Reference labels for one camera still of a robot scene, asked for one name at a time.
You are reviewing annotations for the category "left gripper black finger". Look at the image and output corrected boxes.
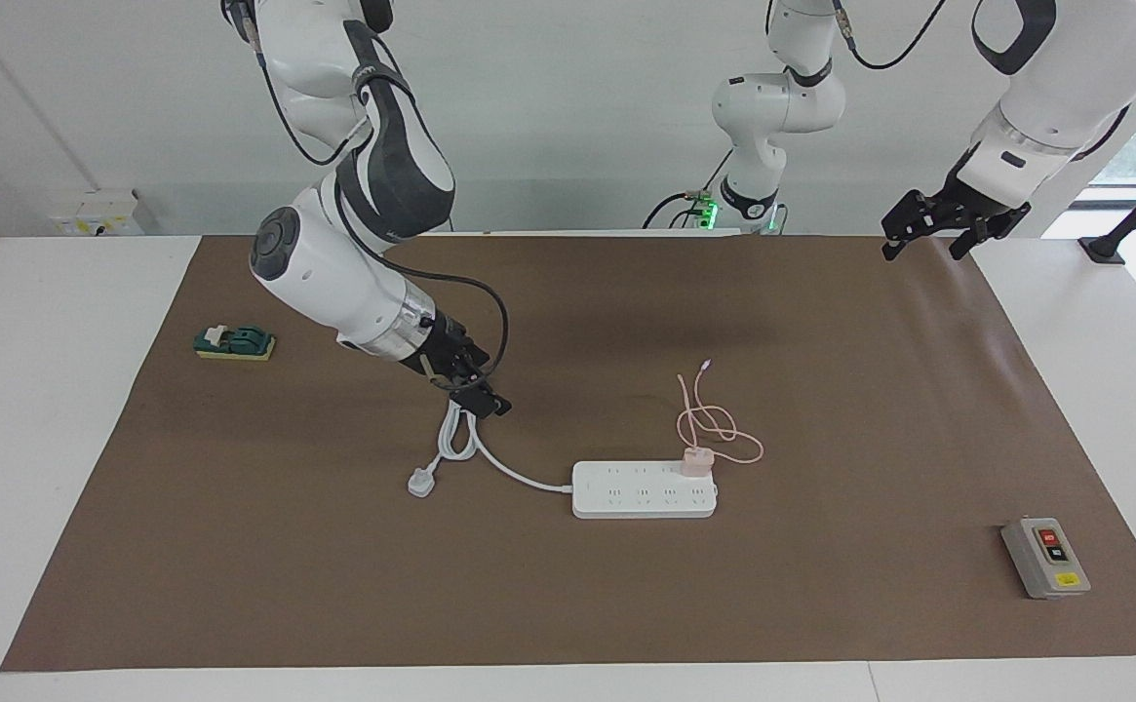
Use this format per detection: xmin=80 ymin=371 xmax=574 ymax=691
xmin=881 ymin=190 xmax=959 ymax=262
xmin=948 ymin=205 xmax=1033 ymax=261

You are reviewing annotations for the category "white power strip with cord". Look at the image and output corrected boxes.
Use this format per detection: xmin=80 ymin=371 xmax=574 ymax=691
xmin=407 ymin=395 xmax=719 ymax=520

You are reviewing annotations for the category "pink charging cable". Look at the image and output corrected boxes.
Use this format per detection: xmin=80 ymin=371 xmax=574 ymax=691
xmin=675 ymin=359 xmax=764 ymax=466

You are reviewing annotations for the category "brown table mat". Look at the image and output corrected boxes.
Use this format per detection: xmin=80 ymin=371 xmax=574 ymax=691
xmin=0 ymin=234 xmax=1136 ymax=674

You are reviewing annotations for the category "black camera stand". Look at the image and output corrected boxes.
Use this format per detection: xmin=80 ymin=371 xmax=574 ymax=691
xmin=1077 ymin=158 xmax=1136 ymax=266

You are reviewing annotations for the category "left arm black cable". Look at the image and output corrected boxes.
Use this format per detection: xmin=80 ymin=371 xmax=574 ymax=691
xmin=829 ymin=0 xmax=949 ymax=71

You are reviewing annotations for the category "black base cable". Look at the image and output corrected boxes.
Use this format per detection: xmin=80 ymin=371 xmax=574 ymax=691
xmin=641 ymin=146 xmax=734 ymax=232

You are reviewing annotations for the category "grey push-button switch box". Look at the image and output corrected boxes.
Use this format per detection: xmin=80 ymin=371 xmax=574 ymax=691
xmin=1000 ymin=517 xmax=1092 ymax=601

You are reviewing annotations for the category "white wall socket box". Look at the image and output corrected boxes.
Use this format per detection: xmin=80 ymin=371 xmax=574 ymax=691
xmin=49 ymin=188 xmax=145 ymax=237

